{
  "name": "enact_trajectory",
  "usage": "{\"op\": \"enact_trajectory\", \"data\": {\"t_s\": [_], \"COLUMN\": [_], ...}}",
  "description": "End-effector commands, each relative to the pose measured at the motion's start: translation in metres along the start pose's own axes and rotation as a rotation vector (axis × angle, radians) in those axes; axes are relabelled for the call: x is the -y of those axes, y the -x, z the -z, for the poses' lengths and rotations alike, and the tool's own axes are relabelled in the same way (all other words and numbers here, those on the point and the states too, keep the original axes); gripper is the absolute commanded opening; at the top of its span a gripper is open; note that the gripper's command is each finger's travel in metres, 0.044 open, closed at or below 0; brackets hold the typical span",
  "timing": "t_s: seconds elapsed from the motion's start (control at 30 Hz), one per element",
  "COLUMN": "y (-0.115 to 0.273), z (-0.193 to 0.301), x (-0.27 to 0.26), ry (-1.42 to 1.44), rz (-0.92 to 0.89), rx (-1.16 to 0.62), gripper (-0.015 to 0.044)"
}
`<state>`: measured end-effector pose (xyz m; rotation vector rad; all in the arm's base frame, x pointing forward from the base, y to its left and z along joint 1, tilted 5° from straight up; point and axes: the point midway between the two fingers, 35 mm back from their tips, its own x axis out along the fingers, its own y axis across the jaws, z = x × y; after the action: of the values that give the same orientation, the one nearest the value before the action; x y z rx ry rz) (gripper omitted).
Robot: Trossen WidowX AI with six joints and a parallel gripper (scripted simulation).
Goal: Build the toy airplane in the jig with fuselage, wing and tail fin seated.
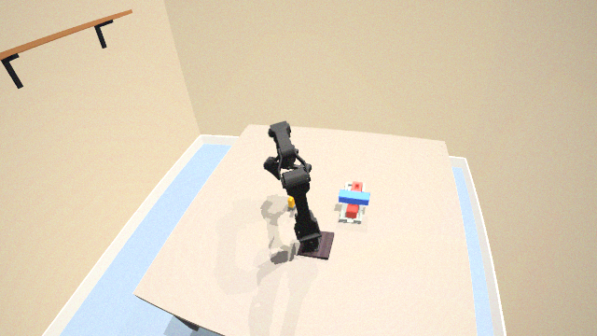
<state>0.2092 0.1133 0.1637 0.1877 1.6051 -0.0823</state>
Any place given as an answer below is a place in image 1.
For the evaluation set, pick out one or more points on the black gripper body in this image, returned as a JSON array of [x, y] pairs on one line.
[[272, 162]]

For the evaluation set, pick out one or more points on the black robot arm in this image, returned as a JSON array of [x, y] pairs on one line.
[[297, 184]]

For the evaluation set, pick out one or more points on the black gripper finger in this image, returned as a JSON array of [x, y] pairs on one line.
[[275, 173]]

